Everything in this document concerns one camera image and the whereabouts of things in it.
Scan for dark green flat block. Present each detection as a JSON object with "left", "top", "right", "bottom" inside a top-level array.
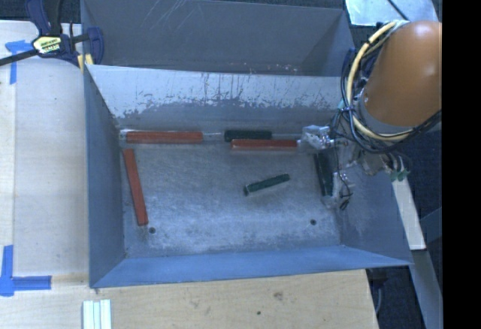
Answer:
[
  {"left": 223, "top": 129, "right": 274, "bottom": 143},
  {"left": 243, "top": 173, "right": 292, "bottom": 197}
]

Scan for red-brown flat block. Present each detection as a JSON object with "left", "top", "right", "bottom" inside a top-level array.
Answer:
[
  {"left": 122, "top": 147, "right": 150, "bottom": 228},
  {"left": 229, "top": 138, "right": 300, "bottom": 151},
  {"left": 125, "top": 131, "right": 204, "bottom": 145}
]

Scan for pale wood flat board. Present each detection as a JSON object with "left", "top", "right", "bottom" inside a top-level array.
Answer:
[{"left": 13, "top": 21, "right": 92, "bottom": 278}]

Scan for grey metal bin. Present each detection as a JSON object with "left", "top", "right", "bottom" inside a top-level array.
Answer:
[{"left": 79, "top": 0, "right": 415, "bottom": 289}]

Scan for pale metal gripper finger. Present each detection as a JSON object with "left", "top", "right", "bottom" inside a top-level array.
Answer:
[
  {"left": 299, "top": 125, "right": 336, "bottom": 153},
  {"left": 322, "top": 169, "right": 355, "bottom": 210}
]

